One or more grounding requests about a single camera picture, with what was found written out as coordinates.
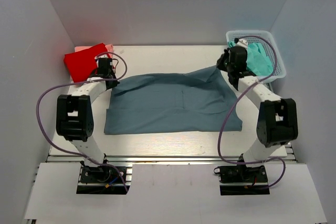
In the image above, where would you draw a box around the folded red t-shirt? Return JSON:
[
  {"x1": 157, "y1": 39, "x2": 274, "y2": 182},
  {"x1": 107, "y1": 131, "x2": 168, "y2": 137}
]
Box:
[{"x1": 64, "y1": 51, "x2": 97, "y2": 82}]

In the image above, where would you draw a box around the aluminium table rail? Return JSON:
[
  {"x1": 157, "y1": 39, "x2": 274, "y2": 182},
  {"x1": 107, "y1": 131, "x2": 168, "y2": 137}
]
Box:
[{"x1": 44, "y1": 82, "x2": 293, "y2": 166}]

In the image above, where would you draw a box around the grey-blue t-shirt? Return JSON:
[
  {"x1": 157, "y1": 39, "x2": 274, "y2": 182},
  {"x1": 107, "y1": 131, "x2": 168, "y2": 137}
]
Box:
[{"x1": 104, "y1": 66, "x2": 237, "y2": 135}]

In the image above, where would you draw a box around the teal t-shirt in basket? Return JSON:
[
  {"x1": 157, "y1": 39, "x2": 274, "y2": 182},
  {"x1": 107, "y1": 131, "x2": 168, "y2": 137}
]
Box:
[{"x1": 227, "y1": 40, "x2": 275, "y2": 77}]

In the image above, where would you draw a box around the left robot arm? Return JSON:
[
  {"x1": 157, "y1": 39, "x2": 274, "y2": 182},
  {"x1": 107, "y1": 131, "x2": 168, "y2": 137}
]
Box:
[{"x1": 56, "y1": 55, "x2": 119, "y2": 182}]

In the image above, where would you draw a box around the white plastic basket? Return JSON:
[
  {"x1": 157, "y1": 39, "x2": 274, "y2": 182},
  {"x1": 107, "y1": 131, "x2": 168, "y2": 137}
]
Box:
[{"x1": 226, "y1": 30, "x2": 287, "y2": 83}]

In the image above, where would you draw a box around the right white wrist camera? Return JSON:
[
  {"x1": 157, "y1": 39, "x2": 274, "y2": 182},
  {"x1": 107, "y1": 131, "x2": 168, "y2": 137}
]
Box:
[{"x1": 234, "y1": 38, "x2": 248, "y2": 49}]

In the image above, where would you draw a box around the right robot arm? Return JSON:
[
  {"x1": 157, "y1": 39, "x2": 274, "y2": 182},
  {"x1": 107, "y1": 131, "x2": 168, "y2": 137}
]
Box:
[{"x1": 216, "y1": 46, "x2": 298, "y2": 182}]

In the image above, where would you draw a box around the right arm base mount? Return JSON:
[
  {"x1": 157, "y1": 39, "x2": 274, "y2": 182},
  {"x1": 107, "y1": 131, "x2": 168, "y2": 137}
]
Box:
[{"x1": 213, "y1": 165, "x2": 270, "y2": 196}]

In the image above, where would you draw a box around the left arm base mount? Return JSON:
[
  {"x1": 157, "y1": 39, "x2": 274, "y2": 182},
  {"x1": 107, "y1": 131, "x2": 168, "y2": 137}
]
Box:
[{"x1": 76, "y1": 161, "x2": 131, "y2": 195}]

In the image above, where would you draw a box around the folded pink t-shirt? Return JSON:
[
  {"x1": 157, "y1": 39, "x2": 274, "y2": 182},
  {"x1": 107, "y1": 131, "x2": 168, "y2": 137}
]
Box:
[{"x1": 75, "y1": 43, "x2": 114, "y2": 58}]

